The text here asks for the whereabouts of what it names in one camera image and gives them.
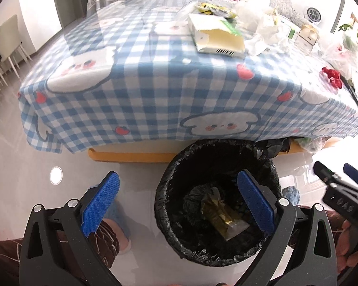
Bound gold foil wrapper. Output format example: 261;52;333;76
201;194;249;240

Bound blue grey slipper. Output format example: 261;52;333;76
282;186;300;207

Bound white tissue paper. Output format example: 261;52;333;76
245;7;290;56

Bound blue checked cartoon tablecloth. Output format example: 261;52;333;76
18;0;358;155

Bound red crumpled wrapper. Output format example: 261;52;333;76
321;67;343;89

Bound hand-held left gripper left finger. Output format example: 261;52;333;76
19;171;123;286

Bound white dining chair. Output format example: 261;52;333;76
0;15;33;78

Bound translucent plastic bag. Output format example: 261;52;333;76
319;33;358;78

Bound plastic bag under table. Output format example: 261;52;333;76
295;137;326;154

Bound small brown cardboard box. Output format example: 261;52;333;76
297;25;320;56

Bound white and yellow flat carton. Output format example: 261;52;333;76
187;12;247;59

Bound dark grey door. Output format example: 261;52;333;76
55;0;94;31

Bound person's right hand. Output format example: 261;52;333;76
336;219;358;275

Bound clear plastic wrapper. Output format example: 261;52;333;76
235;2;259;31

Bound white round fan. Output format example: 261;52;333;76
304;6;323;26

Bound yellow snack packet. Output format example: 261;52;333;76
197;1;237;19

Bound brown patterned pants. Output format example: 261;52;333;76
0;204;349;286

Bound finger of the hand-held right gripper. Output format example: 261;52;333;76
314;161;342;187
344;163;358;189

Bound wooden table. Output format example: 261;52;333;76
88;137;341;164

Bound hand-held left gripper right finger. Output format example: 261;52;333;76
237;169;337;286

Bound trash bin with black liner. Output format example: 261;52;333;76
154;138;290;267

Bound green potted plant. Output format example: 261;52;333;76
338;21;358;66

